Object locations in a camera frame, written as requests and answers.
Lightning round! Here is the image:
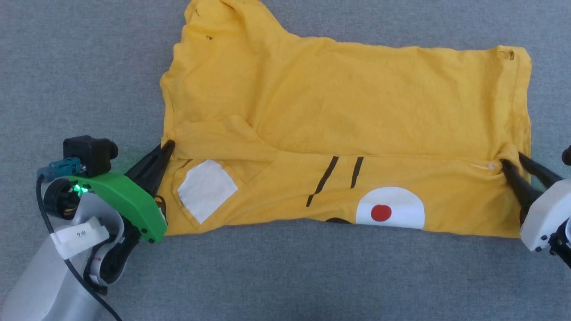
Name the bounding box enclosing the grey fabric sofa cushion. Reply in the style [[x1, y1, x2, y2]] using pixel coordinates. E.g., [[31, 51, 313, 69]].
[[0, 0, 571, 321]]

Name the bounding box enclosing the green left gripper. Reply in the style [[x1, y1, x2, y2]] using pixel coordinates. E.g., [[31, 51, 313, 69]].
[[68, 140, 176, 244]]

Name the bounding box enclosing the yellow T-shirt with white patches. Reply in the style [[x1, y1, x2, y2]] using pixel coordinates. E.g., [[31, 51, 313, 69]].
[[157, 0, 533, 239]]

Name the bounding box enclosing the black cable with teal plug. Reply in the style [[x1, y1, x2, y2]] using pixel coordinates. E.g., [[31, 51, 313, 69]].
[[36, 156, 122, 321]]

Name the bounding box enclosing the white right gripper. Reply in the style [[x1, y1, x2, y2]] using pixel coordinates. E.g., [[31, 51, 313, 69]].
[[499, 152, 571, 252]]

